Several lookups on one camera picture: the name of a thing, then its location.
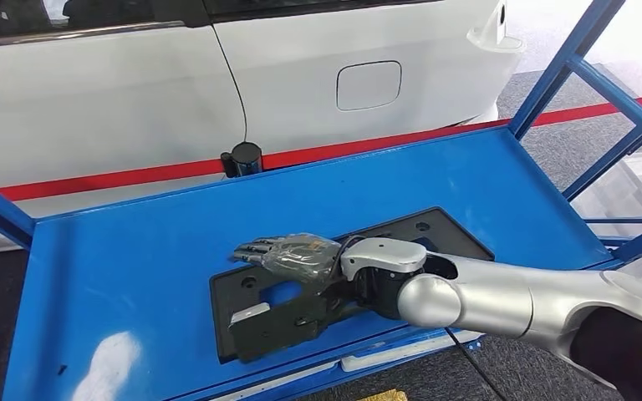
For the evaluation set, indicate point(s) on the black cylinder post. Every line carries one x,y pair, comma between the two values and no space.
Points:
245,160

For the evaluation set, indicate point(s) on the white fuel filler flap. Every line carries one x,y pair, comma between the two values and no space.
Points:
368,86

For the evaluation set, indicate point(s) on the yellow floor tape square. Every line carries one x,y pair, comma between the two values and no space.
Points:
382,395

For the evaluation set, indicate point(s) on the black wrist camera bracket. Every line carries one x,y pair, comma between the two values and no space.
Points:
282,332

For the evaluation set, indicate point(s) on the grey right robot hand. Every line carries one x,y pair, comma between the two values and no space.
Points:
299,257

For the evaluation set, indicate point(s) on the black plastic plate bracket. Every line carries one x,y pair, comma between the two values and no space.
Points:
465,246

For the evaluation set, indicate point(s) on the blue metal shelf cart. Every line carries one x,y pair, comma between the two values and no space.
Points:
132,265

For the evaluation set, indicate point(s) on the white car body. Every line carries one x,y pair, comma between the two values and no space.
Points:
105,99

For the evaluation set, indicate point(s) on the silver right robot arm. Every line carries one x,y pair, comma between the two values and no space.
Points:
492,301

